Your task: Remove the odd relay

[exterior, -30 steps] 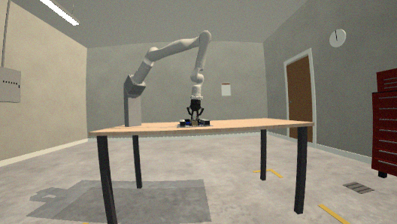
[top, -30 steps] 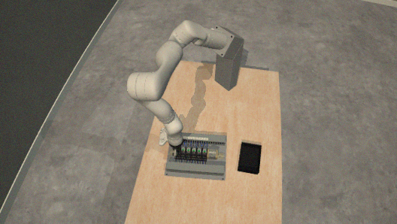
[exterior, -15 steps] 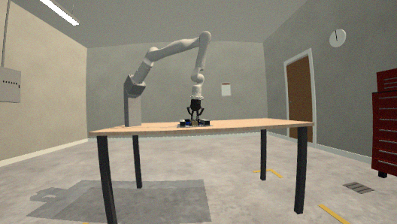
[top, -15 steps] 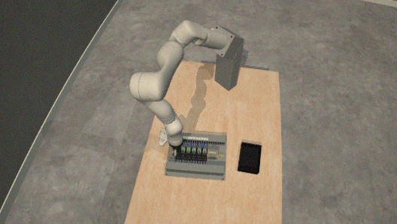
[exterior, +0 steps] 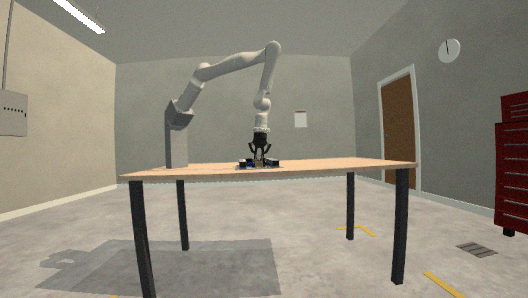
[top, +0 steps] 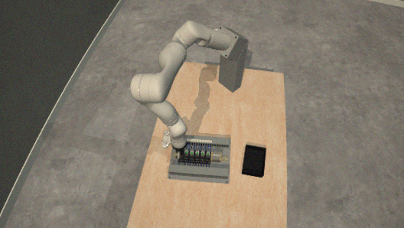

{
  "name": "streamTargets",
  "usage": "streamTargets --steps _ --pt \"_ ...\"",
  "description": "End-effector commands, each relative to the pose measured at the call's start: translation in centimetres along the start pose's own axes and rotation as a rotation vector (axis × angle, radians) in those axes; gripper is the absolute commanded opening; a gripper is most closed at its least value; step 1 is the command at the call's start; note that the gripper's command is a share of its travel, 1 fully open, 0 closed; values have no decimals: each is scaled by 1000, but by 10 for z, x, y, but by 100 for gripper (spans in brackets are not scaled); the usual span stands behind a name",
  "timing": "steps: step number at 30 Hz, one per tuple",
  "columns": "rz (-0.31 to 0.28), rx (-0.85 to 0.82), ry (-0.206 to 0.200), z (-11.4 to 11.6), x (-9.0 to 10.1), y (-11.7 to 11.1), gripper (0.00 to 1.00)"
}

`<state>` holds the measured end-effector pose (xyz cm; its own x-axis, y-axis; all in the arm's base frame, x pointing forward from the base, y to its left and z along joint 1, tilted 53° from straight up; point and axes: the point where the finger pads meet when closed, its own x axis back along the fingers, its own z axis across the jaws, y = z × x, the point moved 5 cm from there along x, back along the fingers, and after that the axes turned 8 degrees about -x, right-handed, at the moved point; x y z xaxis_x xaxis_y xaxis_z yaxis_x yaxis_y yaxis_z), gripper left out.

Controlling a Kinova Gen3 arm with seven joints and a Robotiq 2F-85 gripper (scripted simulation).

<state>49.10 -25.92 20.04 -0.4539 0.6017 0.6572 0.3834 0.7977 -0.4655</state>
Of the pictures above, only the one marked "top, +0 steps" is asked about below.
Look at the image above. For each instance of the grey relay panel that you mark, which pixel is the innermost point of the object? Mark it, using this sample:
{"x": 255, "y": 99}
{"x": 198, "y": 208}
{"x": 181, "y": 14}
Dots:
{"x": 218, "y": 171}

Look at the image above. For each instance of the black rectangular tray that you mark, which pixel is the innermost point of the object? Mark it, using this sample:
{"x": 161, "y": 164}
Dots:
{"x": 254, "y": 161}

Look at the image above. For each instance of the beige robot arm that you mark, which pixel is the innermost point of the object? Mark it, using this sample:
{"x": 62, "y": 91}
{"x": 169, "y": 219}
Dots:
{"x": 153, "y": 88}

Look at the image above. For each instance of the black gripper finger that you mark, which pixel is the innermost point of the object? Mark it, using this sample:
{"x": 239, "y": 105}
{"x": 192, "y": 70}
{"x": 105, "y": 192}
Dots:
{"x": 179, "y": 156}

